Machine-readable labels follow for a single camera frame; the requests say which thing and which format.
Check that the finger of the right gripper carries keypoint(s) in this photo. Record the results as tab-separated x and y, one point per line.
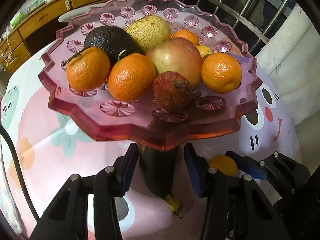
254	170

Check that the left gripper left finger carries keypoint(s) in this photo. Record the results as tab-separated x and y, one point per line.
125	166

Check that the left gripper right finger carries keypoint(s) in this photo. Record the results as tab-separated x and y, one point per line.
197	168

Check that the small yellow-orange mandarin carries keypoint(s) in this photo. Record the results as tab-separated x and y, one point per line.
224	164

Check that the blackened banana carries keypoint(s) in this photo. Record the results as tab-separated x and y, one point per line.
158	168

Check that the wrinkled red passion fruit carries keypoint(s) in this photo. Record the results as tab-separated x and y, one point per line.
172	91

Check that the red apple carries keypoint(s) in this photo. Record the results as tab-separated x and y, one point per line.
177	55

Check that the small orange mandarin front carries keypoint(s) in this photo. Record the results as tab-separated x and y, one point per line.
204	50

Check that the dark avocado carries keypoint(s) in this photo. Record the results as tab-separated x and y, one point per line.
112	40

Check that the large orange mandarin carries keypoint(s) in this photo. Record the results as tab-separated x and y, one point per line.
188	35

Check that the yellow pear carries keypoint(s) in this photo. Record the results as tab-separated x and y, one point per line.
149	31

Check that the pink plastic fruit bowl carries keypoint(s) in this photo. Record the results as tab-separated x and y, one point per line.
105	118

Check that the cartoon printed tablecloth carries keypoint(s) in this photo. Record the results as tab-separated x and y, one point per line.
51	147

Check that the white curtain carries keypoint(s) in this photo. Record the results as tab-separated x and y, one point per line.
291	60

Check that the wooden desk with drawers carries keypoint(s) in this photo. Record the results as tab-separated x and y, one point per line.
33	33

